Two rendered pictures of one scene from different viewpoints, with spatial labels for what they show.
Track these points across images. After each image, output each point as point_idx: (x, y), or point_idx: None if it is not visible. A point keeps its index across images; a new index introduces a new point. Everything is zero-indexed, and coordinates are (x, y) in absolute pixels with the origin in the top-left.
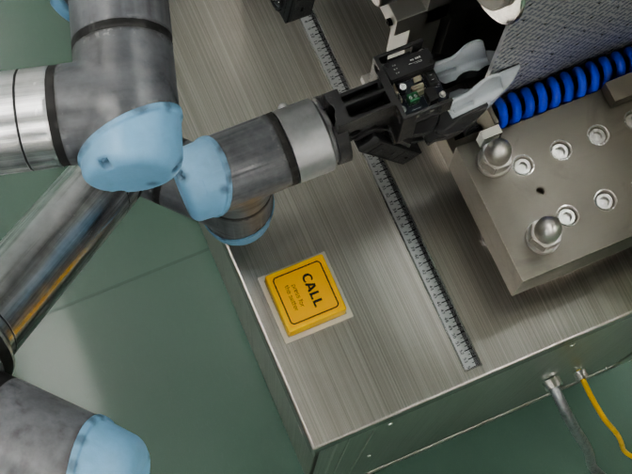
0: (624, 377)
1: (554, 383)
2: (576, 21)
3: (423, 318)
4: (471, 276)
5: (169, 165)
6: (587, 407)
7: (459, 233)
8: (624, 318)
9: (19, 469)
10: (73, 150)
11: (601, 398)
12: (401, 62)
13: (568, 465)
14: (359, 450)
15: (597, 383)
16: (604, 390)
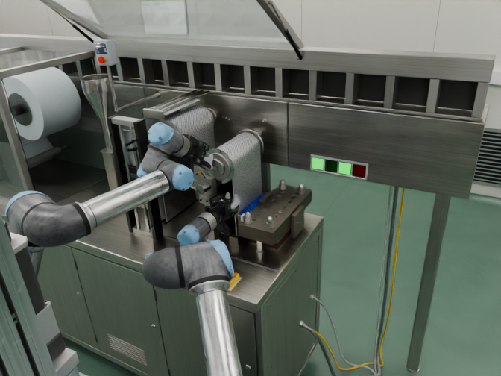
0: (321, 355)
1: (302, 321)
2: (244, 181)
3: (258, 269)
4: (261, 258)
5: (192, 173)
6: (319, 368)
7: (251, 254)
8: (300, 250)
9: (197, 248)
10: (171, 178)
11: (320, 364)
12: (215, 198)
13: None
14: (268, 342)
15: (316, 361)
16: (319, 362)
